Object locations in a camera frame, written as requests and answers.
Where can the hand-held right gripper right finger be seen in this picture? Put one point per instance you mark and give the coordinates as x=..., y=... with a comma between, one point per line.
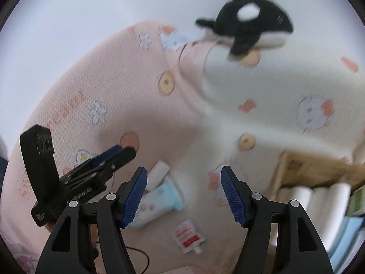
x=233, y=197

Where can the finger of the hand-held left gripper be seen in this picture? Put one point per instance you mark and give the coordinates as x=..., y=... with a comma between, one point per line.
x=122, y=157
x=108, y=151

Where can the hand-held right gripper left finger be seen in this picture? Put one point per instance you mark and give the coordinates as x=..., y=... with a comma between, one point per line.
x=137, y=197

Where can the blue and white tissue pack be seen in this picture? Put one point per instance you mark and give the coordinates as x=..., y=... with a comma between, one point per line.
x=159, y=202

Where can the red and white spout pouch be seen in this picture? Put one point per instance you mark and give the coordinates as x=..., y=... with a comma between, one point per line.
x=186, y=235

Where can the brown cardboard box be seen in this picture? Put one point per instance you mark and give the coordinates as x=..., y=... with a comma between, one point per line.
x=313, y=168

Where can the pink flower printed blanket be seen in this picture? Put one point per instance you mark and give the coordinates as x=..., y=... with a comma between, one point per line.
x=114, y=105

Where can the pink rose printed sheet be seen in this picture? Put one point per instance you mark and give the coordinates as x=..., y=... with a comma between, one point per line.
x=22, y=259

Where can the cream cartoon printed blanket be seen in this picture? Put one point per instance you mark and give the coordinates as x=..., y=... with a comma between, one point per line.
x=271, y=91

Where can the light blue box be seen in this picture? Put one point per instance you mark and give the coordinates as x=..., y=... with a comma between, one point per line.
x=348, y=239

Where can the green and white carton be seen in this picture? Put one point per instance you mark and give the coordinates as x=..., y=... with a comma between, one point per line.
x=356, y=202

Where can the black and white orca plush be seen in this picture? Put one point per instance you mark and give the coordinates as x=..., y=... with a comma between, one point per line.
x=245, y=31

